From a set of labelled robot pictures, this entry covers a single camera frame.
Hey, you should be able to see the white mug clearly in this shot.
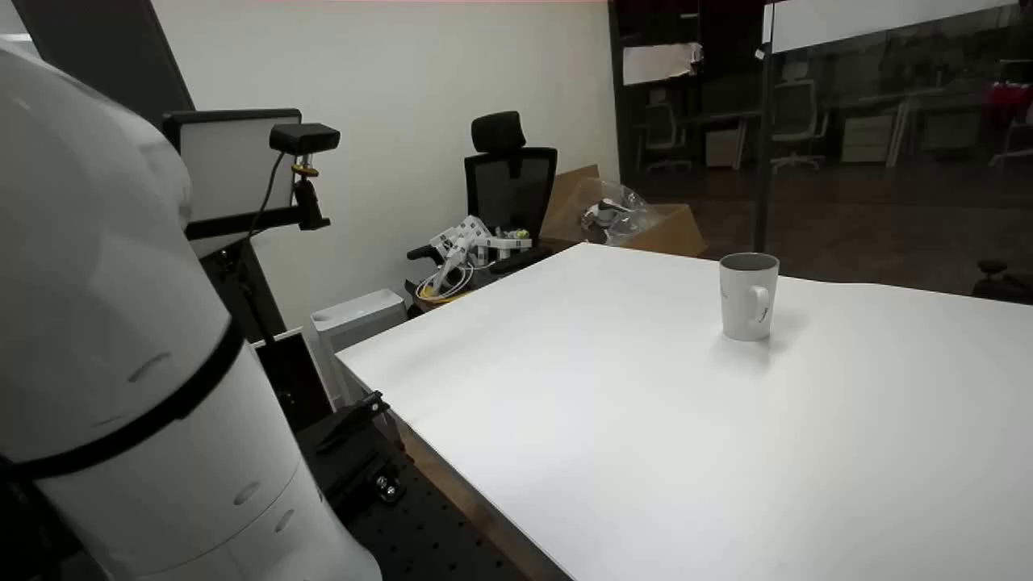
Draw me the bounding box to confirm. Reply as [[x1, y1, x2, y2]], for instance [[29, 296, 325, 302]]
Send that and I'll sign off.
[[715, 248, 783, 344]]

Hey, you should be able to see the white robot toy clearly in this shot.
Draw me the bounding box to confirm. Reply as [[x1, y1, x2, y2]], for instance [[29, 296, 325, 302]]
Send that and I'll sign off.
[[412, 212, 536, 306]]

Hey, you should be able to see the black office chair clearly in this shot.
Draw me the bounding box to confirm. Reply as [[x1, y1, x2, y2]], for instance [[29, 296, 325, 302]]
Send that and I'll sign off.
[[402, 107, 561, 316]]

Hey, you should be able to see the clear plastic bag in box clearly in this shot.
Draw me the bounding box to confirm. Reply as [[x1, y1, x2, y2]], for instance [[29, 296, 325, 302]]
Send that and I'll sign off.
[[578, 183, 652, 246]]

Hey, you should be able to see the white rectangular box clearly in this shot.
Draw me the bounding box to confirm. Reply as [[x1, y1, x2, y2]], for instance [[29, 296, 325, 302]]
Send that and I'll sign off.
[[306, 288, 410, 355]]

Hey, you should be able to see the open cardboard box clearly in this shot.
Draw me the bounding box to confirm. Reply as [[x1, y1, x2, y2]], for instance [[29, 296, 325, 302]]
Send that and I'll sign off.
[[536, 161, 711, 259]]

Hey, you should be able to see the black table clamp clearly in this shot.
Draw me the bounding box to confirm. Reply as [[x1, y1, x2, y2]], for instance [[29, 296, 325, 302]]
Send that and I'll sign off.
[[304, 387, 412, 509]]

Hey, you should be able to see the white office chair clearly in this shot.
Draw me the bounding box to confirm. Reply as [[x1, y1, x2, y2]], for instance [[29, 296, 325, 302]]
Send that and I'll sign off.
[[765, 78, 831, 176], [638, 90, 701, 183]]

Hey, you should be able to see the black control box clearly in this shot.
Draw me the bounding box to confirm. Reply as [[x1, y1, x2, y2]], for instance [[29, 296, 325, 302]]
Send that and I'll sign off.
[[255, 322, 341, 431]]

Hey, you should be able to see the white table cover sheet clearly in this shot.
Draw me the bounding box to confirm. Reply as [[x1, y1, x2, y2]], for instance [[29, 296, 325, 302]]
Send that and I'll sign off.
[[336, 238, 1033, 581]]

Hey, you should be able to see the white drawer cabinet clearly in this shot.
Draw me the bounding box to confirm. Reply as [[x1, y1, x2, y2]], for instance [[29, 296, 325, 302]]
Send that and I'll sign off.
[[836, 107, 910, 168], [703, 124, 752, 171]]

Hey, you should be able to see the white sign on cabinet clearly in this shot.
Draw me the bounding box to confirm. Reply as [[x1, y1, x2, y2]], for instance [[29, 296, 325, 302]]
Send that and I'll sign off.
[[619, 40, 705, 90]]

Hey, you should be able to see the black stand pole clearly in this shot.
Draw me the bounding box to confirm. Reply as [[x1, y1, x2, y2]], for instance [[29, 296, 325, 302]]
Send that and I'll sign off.
[[199, 234, 289, 350]]

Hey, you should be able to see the white whiteboard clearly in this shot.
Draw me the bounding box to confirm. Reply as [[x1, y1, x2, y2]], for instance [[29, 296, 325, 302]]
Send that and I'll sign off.
[[765, 0, 1024, 57]]

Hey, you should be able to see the dark slanted beam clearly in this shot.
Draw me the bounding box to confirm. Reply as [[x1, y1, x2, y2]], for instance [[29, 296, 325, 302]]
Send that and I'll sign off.
[[6, 0, 199, 129]]

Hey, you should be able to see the red object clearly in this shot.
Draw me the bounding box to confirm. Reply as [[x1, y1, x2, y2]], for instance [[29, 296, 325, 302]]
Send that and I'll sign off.
[[979, 81, 1033, 124]]

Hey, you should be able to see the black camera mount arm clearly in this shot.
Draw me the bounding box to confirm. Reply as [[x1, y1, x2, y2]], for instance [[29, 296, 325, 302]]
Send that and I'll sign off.
[[184, 153, 332, 242]]

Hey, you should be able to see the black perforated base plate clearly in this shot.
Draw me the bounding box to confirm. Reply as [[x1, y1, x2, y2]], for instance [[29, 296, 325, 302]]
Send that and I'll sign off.
[[318, 429, 528, 581]]

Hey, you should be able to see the black external camera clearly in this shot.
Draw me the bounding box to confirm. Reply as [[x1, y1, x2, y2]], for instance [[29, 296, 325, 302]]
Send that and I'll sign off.
[[266, 118, 346, 159]]

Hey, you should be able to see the dark glass wall post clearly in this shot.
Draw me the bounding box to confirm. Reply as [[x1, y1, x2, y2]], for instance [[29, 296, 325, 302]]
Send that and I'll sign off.
[[748, 0, 782, 259]]

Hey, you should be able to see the white panel with black frame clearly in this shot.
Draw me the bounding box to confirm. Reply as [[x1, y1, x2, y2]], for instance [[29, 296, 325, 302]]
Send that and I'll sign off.
[[159, 107, 306, 260]]

